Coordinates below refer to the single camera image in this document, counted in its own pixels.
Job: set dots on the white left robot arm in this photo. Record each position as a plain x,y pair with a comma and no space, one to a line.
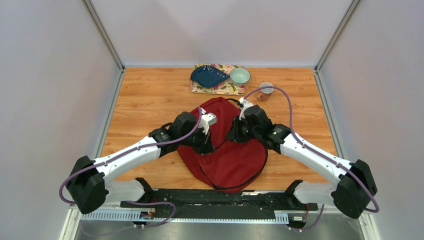
92,182

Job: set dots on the pale green ceramic bowl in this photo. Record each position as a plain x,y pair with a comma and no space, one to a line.
240,76

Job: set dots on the dark blue leaf plate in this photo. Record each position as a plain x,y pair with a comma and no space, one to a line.
208,76

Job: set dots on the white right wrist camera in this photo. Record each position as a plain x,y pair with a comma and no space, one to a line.
245,104

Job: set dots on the floral rectangular tray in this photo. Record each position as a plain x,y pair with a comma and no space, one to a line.
227,87

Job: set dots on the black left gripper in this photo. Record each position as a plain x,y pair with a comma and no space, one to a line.
206,146

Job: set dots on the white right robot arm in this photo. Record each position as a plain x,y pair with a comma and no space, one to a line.
350,187

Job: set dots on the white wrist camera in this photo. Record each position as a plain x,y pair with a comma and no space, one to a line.
245,104
206,120

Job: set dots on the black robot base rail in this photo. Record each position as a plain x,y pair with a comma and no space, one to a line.
210,205

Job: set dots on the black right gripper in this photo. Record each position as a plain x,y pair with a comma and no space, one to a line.
234,134

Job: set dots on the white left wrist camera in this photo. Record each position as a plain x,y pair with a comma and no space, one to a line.
206,120

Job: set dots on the red student backpack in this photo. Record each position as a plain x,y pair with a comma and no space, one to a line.
232,166

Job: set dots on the pink patterned mug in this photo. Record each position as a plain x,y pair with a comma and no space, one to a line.
265,92

